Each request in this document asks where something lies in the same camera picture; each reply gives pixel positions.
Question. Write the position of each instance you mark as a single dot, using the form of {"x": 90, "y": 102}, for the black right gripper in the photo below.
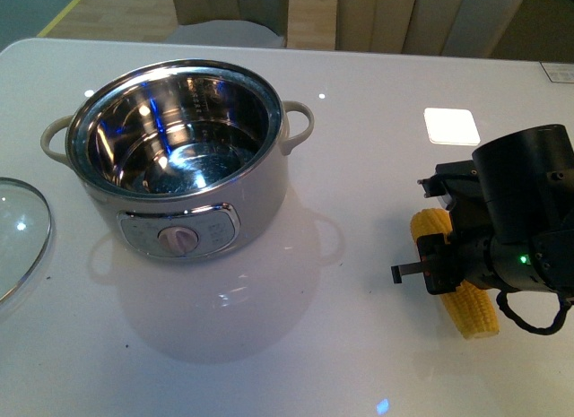
{"x": 461, "y": 255}

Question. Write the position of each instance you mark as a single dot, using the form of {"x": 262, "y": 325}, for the yellow corn cob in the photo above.
{"x": 469, "y": 308}

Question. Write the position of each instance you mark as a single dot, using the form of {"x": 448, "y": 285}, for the glass pot lid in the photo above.
{"x": 26, "y": 225}

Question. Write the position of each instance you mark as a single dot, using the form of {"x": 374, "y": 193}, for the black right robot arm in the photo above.
{"x": 511, "y": 213}

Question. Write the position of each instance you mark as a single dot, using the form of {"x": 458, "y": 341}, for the beige electric cooking pot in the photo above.
{"x": 187, "y": 158}

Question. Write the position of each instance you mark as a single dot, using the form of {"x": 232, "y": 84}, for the white coaster pad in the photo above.
{"x": 451, "y": 126}

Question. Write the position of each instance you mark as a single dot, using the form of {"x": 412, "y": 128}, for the right beige upholstered chair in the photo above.
{"x": 459, "y": 28}

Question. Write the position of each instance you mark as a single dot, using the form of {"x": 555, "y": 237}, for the beige upholstered chair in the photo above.
{"x": 231, "y": 23}
{"x": 459, "y": 28}

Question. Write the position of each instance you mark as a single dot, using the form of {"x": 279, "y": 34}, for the left beige upholstered chair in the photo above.
{"x": 231, "y": 23}

